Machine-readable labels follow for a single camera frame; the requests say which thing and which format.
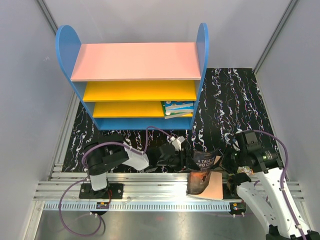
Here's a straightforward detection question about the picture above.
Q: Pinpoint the aluminium rail frame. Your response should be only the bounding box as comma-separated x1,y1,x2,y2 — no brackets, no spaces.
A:
23,70,320,240

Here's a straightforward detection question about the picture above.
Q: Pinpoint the colourful wooden bookshelf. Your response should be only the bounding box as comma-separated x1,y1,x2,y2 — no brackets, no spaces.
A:
55,23,210,131

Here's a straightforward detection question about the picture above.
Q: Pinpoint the green coin book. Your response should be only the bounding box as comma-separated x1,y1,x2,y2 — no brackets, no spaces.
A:
161,101,193,119

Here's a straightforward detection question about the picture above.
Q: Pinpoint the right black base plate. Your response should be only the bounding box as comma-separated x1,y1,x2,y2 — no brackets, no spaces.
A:
222,173,246,199

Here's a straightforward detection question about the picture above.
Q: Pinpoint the right small circuit board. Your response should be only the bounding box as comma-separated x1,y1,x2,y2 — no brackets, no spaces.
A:
230,202,247,213

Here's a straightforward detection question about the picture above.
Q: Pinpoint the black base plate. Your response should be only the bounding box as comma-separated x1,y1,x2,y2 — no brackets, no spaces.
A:
79,183,124,200
222,173,246,199

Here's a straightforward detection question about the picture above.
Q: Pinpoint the small circuit board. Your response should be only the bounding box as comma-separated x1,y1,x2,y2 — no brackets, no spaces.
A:
230,202,247,213
96,202,110,210

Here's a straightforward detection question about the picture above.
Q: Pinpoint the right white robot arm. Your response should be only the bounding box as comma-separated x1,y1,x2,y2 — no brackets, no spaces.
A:
220,130,320,240

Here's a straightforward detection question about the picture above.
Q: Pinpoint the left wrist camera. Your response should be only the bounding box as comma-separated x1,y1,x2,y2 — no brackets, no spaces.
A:
170,136,186,151

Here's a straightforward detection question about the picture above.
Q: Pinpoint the black marble pattern mat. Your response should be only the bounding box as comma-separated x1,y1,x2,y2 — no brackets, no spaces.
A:
62,68,273,173

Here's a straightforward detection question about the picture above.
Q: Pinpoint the dark tale of two cities book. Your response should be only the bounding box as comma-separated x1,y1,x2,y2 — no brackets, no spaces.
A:
186,149,223,201

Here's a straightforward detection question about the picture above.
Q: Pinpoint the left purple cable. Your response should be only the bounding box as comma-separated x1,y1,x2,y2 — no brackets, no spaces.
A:
57,125,176,237

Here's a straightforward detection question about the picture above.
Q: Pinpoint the green 65-storey treehouse book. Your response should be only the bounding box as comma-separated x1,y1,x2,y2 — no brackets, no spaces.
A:
237,166,254,176

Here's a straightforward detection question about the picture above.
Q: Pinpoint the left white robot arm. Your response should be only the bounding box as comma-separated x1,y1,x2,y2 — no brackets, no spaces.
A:
79,134,187,199

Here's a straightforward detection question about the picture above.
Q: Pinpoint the left small circuit board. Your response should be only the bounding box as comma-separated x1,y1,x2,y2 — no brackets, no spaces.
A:
96,202,110,210

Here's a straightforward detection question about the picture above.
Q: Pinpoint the slotted white cable duct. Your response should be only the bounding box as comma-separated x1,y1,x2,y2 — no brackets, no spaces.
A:
44,201,231,212

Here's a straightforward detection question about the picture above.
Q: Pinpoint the blue 130-storey treehouse book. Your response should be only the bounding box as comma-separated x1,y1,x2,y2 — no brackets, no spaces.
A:
163,101,194,110

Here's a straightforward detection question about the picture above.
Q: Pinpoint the blue 26-storey treehouse book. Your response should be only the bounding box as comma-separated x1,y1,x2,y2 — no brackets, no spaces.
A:
164,107,194,115

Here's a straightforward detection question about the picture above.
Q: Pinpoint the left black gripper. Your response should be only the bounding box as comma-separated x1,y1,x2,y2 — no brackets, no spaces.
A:
157,147,200,174

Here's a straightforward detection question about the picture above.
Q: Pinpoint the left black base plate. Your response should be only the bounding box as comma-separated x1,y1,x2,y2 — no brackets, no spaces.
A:
79,183,124,200

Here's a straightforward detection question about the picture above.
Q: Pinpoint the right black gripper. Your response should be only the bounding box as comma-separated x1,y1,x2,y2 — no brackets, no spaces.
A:
210,143,247,175

